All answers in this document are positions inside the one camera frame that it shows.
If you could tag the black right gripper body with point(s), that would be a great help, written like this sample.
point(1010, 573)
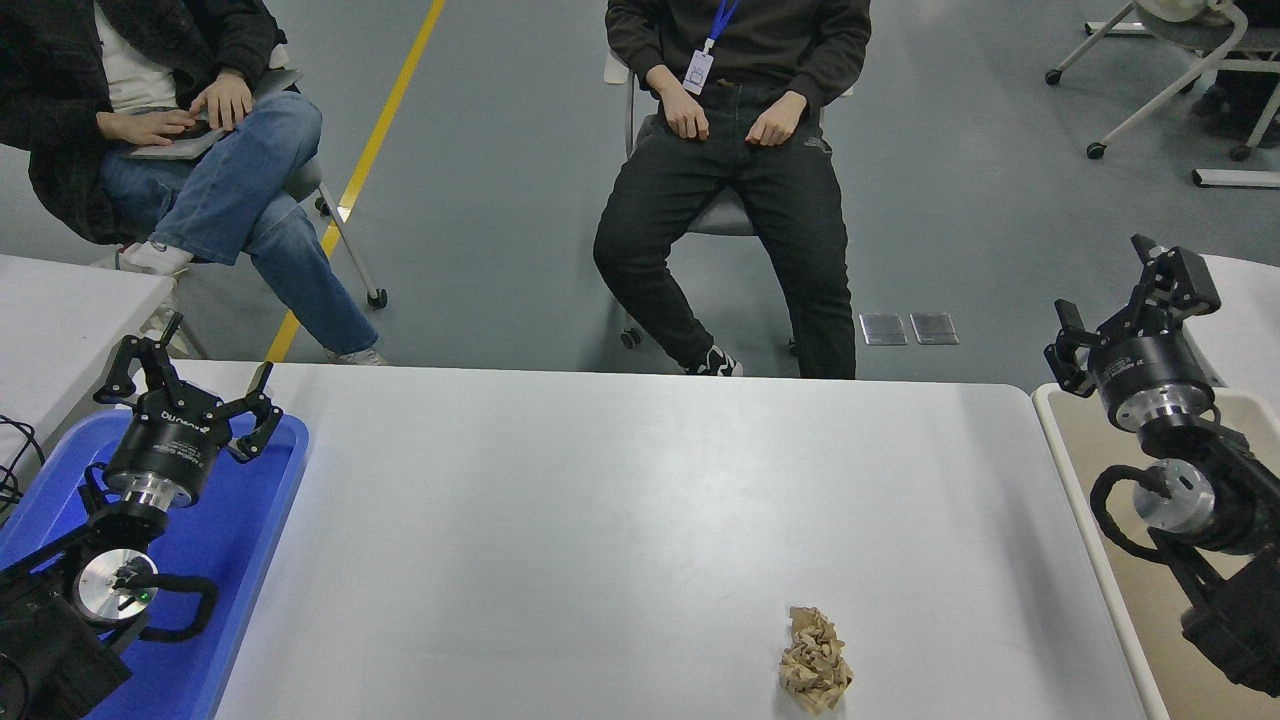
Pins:
point(1150, 365)

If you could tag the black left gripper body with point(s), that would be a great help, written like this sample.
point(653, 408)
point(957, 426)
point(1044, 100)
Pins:
point(165, 445)

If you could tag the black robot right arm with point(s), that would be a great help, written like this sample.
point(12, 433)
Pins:
point(1240, 620)

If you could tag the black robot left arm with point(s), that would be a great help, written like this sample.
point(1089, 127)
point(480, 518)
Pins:
point(40, 650)

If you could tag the person's right hand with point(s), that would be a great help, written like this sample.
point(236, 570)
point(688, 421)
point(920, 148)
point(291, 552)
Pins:
point(145, 125)
point(688, 115)

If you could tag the person's left hand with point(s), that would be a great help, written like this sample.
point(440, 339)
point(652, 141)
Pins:
point(778, 120)
point(228, 98)

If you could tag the white round table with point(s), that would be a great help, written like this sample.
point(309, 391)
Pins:
point(1250, 320)

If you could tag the blue plastic tray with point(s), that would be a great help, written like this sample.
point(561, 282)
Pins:
point(240, 540)

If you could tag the white floor base bar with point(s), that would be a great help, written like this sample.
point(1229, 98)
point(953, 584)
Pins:
point(1240, 178)

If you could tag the metal floor outlet cover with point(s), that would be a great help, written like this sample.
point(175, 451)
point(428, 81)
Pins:
point(934, 328)
point(883, 329)

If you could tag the person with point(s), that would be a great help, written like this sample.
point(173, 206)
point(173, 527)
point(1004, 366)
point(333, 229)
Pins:
point(780, 180)
point(60, 100)
point(1250, 100)

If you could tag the grey office chair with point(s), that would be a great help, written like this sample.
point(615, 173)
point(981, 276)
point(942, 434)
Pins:
point(722, 215)
point(1200, 35)
point(308, 180)

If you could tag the large pale bin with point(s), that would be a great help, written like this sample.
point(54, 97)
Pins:
point(1125, 610)

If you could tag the grey laptop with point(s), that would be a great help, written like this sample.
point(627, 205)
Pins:
point(275, 85)

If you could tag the crumpled tan paper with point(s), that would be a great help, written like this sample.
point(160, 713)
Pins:
point(815, 660)

